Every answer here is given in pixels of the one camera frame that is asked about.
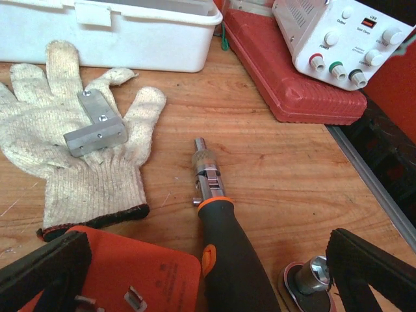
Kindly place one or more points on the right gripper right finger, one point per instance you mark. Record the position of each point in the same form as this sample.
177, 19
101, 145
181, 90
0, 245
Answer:
356, 266

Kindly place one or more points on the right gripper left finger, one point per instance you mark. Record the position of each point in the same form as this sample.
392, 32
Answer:
57, 271

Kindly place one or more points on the orange cube block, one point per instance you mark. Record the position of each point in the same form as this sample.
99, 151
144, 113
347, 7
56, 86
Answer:
130, 275

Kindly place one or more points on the white work glove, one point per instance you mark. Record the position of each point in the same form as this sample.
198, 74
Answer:
96, 190

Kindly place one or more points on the red mat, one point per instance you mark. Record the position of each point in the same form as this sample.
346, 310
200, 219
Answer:
291, 96

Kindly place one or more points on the white power supply unit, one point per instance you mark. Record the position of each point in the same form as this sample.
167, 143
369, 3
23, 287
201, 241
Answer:
343, 43

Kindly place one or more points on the white lidded toolbox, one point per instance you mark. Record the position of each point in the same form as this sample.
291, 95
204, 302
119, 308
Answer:
145, 35

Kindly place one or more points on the orange handled pliers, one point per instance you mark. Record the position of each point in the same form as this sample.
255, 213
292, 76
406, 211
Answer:
235, 279

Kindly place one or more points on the metal bracket on glove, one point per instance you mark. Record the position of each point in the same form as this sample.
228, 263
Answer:
106, 130

